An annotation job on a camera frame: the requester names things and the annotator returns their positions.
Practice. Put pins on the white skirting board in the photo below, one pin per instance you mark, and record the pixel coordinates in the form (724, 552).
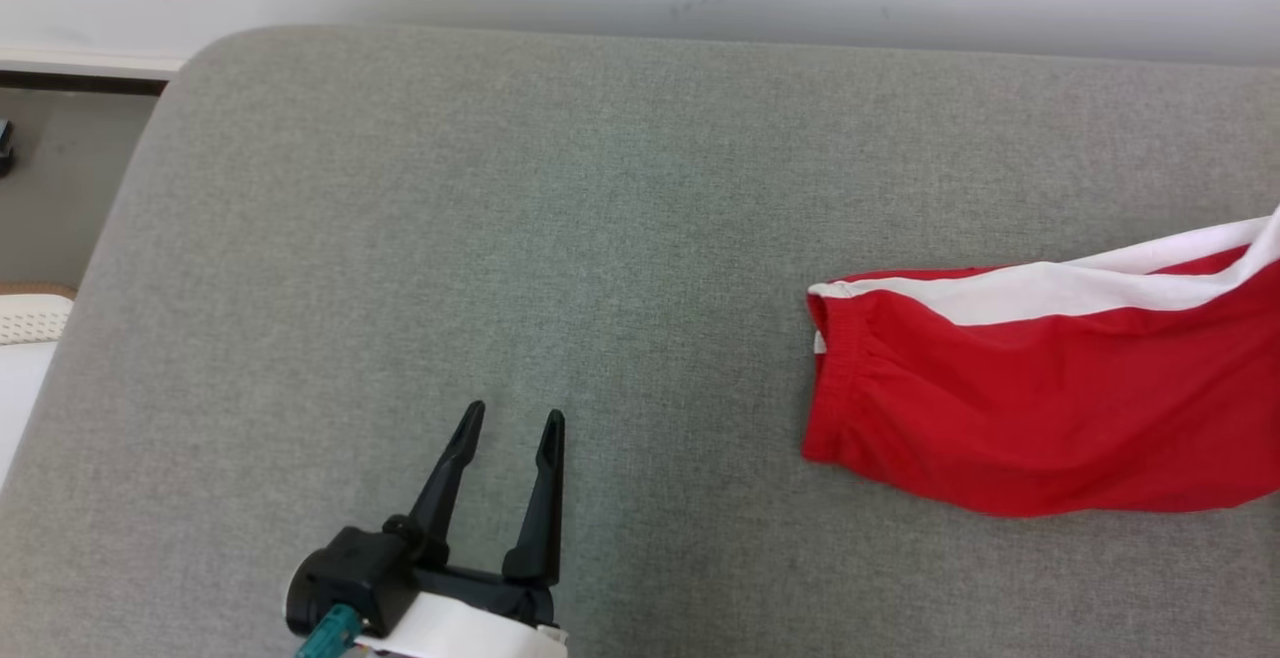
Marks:
(80, 63)

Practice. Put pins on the small black floor object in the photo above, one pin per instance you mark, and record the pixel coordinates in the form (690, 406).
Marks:
(5, 148)

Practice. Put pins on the red shorts with white stripe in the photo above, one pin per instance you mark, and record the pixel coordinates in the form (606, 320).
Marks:
(1050, 408)

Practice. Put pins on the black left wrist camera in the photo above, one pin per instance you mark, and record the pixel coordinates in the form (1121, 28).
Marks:
(345, 578)

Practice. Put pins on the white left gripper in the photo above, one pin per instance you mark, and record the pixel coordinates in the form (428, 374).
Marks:
(470, 628)

